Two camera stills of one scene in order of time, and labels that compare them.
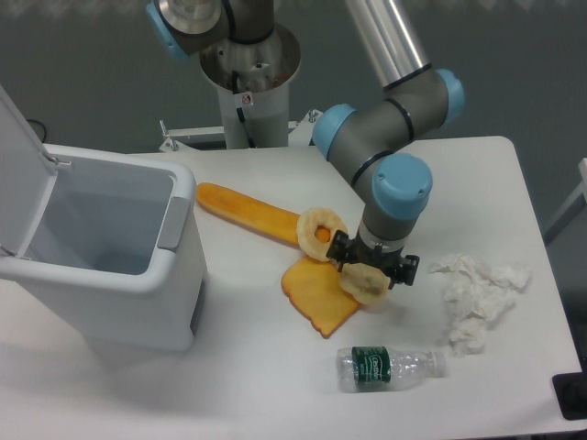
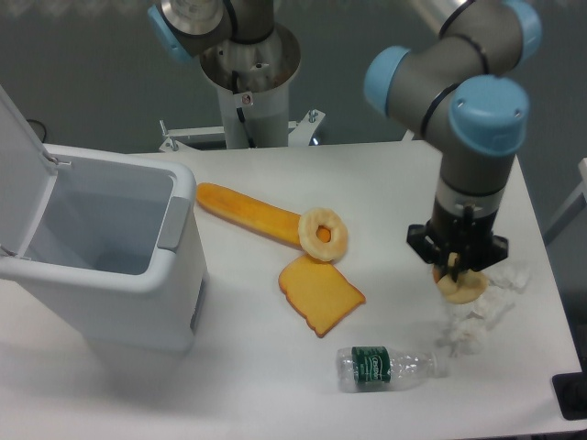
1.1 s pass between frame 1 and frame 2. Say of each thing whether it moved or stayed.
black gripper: moved
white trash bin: stayed
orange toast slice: stayed
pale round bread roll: moved
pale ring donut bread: stayed
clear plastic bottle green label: stayed
